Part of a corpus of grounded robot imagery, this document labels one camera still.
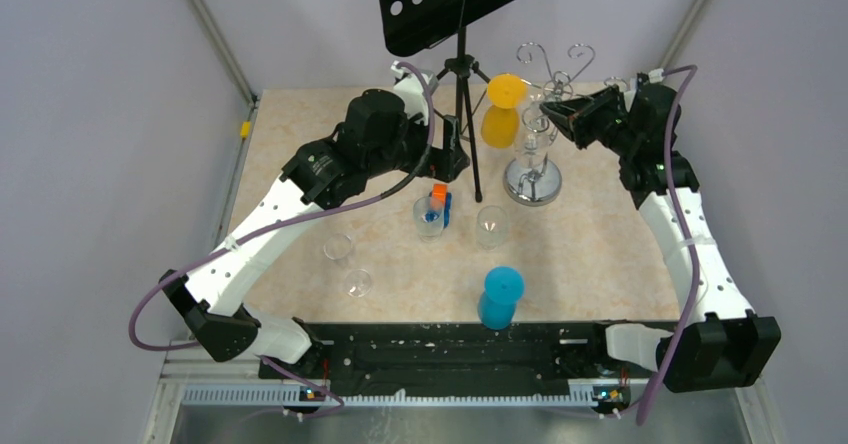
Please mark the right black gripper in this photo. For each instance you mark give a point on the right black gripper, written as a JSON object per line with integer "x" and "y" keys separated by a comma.
{"x": 574, "y": 116}

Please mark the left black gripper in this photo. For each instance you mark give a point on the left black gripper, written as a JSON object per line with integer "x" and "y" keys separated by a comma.
{"x": 443, "y": 164}

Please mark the clear wine glass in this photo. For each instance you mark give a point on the clear wine glass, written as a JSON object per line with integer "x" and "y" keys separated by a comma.
{"x": 536, "y": 136}

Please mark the orange plastic wine glass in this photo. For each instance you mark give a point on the orange plastic wine glass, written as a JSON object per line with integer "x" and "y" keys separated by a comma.
{"x": 501, "y": 121}

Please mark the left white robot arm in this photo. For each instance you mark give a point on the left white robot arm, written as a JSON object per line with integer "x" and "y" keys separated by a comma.
{"x": 383, "y": 142}

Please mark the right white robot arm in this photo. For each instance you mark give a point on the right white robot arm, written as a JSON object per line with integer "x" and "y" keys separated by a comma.
{"x": 720, "y": 340}

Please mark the blue plastic wine glass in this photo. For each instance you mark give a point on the blue plastic wine glass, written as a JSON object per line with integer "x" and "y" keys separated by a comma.
{"x": 503, "y": 289}

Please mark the clear glass with clips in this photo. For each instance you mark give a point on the clear glass with clips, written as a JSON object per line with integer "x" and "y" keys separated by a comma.
{"x": 428, "y": 218}

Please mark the clear glass centre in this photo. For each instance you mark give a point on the clear glass centre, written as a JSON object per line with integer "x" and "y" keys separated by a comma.
{"x": 492, "y": 226}

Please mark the clear glass front left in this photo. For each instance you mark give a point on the clear glass front left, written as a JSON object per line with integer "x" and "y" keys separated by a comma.
{"x": 358, "y": 283}

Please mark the black music stand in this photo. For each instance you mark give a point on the black music stand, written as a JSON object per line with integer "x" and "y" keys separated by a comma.
{"x": 410, "y": 26}

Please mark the silver wire glass rack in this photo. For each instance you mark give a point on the silver wire glass rack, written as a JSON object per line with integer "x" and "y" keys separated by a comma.
{"x": 531, "y": 178}

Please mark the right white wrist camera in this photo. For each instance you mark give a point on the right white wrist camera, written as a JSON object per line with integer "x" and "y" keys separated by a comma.
{"x": 654, "y": 76}

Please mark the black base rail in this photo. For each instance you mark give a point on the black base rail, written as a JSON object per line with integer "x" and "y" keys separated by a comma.
{"x": 456, "y": 359}

